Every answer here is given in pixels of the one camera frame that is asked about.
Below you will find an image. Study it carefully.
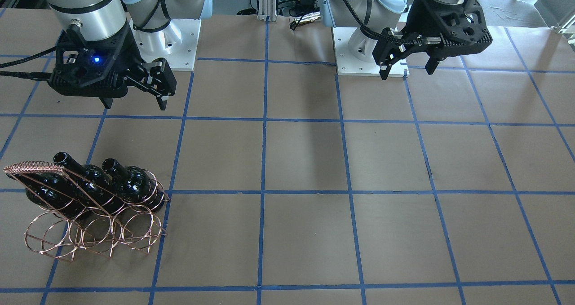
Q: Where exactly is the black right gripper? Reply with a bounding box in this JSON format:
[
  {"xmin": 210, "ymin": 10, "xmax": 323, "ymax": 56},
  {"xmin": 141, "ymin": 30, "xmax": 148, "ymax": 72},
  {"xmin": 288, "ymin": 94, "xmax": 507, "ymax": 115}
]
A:
[{"xmin": 48, "ymin": 24, "xmax": 177, "ymax": 111}]

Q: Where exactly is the dark glass wine bottle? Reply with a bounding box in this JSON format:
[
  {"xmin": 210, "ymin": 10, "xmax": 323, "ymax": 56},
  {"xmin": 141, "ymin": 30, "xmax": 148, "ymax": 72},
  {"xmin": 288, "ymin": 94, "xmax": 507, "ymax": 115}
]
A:
[{"xmin": 53, "ymin": 152, "xmax": 125, "ymax": 215}]

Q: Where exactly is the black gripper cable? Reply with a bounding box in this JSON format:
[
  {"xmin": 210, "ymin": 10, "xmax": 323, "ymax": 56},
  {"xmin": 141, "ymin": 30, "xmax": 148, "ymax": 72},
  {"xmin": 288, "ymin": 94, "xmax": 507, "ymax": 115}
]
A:
[{"xmin": 0, "ymin": 47, "xmax": 59, "ymax": 81}]

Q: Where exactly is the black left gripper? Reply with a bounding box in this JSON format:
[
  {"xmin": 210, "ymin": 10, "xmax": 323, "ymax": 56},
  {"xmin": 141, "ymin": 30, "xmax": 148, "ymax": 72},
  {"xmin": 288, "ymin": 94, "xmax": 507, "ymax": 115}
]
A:
[{"xmin": 372, "ymin": 0, "xmax": 493, "ymax": 80}]

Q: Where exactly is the aluminium frame post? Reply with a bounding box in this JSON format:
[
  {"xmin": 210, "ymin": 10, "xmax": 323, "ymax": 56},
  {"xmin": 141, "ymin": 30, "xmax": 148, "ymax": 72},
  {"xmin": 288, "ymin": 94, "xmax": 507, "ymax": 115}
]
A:
[{"xmin": 257, "ymin": 0, "xmax": 277, "ymax": 23}]

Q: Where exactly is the copper wire wine basket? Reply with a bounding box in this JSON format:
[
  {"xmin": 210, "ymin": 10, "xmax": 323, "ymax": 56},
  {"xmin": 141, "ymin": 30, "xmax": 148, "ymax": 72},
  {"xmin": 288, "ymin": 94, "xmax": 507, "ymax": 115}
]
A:
[{"xmin": 4, "ymin": 160, "xmax": 167, "ymax": 262}]

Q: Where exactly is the dark wine bottle in basket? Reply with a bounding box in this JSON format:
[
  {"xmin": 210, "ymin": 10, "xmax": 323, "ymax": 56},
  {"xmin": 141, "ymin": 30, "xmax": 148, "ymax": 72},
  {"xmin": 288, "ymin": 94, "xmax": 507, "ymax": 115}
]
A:
[{"xmin": 102, "ymin": 158, "xmax": 164, "ymax": 212}]

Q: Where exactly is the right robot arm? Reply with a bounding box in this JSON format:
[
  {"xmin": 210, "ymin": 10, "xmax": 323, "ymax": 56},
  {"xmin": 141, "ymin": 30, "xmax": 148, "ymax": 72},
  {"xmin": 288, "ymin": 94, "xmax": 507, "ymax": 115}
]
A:
[{"xmin": 46, "ymin": 0, "xmax": 213, "ymax": 111}]

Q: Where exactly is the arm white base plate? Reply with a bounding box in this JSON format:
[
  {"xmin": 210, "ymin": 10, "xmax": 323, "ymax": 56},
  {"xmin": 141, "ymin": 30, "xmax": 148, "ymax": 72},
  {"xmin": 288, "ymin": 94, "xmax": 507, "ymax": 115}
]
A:
[
  {"xmin": 332, "ymin": 27, "xmax": 409, "ymax": 78},
  {"xmin": 132, "ymin": 20, "xmax": 202, "ymax": 71}
]

